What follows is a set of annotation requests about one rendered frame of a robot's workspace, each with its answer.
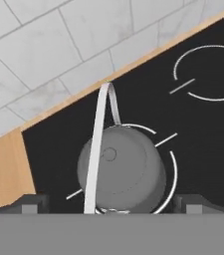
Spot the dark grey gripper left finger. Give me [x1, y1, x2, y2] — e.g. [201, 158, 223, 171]
[0, 193, 50, 214]

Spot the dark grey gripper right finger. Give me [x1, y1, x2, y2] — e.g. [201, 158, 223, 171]
[172, 193, 224, 214]

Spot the black hob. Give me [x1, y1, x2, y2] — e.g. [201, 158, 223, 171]
[21, 9, 224, 214]

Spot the grey kettle with white handle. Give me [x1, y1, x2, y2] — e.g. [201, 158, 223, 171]
[76, 82, 167, 215]

